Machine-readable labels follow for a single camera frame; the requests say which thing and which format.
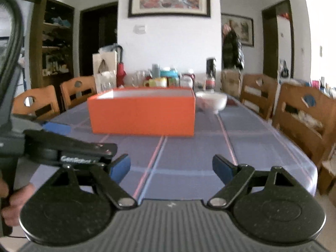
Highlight white yellow lidded cup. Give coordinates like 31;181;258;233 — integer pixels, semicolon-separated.
154;77;167;88

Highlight small framed picture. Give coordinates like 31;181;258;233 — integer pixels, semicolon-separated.
222;13;255;47

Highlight near wooden chair right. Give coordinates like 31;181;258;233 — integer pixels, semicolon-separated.
272;83;335;167

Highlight left hand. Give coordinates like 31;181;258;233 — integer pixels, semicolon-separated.
1;179;35;227

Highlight blue plaid tablecloth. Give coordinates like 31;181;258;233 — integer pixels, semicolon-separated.
55;104;318;200

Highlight brown cardboard box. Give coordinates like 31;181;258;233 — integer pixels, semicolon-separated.
221;69;242;98

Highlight wooden shelf cabinet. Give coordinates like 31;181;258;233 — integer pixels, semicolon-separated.
4;0;76;85

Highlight red folded umbrella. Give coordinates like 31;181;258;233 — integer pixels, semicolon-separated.
115;44;126;87

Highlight white ceramic bowl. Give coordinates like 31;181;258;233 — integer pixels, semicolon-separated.
195;92;228;114

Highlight white paper bag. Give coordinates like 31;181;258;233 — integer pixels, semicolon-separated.
92;51;117;93

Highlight wooden chair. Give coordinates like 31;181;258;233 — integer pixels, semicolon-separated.
60;76;97;110
272;83;335;167
239;74;278;121
12;85;60;119

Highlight far wooden chair right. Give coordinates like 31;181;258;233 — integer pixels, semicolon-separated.
239;74;278;121

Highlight purple vitamin bottle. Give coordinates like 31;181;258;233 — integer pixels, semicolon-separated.
180;73;195;89

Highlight black cable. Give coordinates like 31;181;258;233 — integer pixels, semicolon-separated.
0;0;25;103

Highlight orange cardboard box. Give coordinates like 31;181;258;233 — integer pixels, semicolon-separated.
87;87;195;137

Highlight dark supplement bottle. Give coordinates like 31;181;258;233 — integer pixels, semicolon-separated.
205;76;216;92

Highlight black thermos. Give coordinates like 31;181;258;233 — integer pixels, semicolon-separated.
206;58;216;78

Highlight teal plastic container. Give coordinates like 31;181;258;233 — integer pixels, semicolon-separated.
160;70;179;78

